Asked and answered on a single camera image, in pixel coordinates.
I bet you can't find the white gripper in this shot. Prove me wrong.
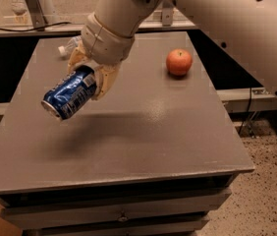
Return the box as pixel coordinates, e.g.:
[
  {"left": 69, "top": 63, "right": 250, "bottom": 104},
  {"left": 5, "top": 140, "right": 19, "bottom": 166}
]
[{"left": 68, "top": 13, "right": 135, "bottom": 100}]

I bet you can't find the blue pepsi can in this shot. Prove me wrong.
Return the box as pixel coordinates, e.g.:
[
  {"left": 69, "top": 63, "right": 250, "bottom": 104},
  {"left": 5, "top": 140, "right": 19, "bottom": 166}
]
[{"left": 41, "top": 66, "right": 97, "bottom": 120}]

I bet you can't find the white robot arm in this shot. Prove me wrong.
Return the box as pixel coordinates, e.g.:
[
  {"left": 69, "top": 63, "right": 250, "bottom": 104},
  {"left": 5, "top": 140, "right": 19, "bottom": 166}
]
[{"left": 68, "top": 0, "right": 277, "bottom": 96}]

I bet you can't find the clear plastic water bottle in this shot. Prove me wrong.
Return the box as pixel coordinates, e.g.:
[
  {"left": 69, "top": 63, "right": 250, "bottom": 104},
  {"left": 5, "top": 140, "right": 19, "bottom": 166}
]
[{"left": 58, "top": 35, "right": 82, "bottom": 58}]

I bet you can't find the red apple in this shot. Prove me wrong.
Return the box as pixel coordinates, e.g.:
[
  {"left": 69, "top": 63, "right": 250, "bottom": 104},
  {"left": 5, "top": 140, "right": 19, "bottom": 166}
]
[{"left": 166, "top": 49, "right": 193, "bottom": 76}]

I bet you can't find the grey cabinet with drawers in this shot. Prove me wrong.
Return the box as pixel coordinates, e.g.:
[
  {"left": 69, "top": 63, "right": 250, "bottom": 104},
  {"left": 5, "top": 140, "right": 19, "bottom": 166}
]
[{"left": 0, "top": 31, "right": 255, "bottom": 236}]

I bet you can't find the metal drawer knob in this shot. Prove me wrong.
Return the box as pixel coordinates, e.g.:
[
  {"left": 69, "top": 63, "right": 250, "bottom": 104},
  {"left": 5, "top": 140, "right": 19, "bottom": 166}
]
[{"left": 118, "top": 215, "right": 129, "bottom": 222}]

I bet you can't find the upper grey drawer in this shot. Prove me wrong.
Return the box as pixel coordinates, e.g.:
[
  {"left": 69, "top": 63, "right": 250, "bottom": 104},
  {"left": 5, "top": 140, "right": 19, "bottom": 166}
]
[{"left": 1, "top": 188, "right": 231, "bottom": 229}]

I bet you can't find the grey drawer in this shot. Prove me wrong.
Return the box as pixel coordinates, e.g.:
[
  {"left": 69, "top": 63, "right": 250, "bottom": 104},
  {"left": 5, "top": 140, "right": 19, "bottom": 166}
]
[
  {"left": 23, "top": 215, "right": 209, "bottom": 236},
  {"left": 1, "top": 188, "right": 231, "bottom": 229}
]

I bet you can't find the lower grey drawer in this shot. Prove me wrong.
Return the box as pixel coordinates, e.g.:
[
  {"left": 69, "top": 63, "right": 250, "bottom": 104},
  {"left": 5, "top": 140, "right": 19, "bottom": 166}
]
[{"left": 23, "top": 215, "right": 209, "bottom": 236}]

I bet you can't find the black cable on ledge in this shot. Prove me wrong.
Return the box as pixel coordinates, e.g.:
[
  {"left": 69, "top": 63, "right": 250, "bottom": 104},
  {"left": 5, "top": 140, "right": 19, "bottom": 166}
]
[{"left": 0, "top": 21, "right": 73, "bottom": 33}]

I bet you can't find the metal bracket post left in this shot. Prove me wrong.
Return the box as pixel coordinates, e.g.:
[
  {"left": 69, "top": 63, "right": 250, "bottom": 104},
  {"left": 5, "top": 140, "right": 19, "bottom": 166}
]
[{"left": 25, "top": 0, "right": 46, "bottom": 31}]

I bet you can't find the metal bracket post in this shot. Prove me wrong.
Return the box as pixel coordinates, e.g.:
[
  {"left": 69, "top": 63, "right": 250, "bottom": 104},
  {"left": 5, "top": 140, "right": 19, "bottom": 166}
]
[
  {"left": 25, "top": 0, "right": 46, "bottom": 31},
  {"left": 161, "top": 2, "right": 174, "bottom": 27}
]

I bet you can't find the metal bracket post centre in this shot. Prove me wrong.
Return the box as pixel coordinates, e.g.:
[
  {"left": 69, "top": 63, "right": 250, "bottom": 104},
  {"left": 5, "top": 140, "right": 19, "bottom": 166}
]
[{"left": 161, "top": 2, "right": 174, "bottom": 27}]

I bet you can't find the black hanging cable right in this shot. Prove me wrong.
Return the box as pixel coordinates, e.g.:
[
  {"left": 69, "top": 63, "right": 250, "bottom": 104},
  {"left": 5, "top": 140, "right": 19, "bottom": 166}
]
[{"left": 238, "top": 88, "right": 254, "bottom": 137}]

